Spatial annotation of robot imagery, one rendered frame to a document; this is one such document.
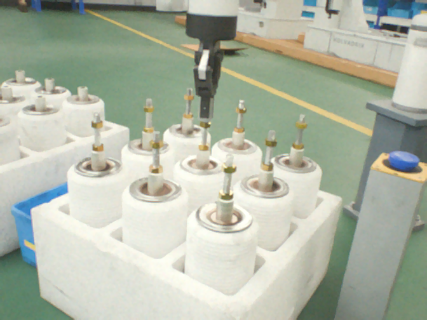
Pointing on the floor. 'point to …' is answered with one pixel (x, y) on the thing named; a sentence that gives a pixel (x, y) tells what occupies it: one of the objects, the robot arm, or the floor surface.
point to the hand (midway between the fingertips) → (206, 108)
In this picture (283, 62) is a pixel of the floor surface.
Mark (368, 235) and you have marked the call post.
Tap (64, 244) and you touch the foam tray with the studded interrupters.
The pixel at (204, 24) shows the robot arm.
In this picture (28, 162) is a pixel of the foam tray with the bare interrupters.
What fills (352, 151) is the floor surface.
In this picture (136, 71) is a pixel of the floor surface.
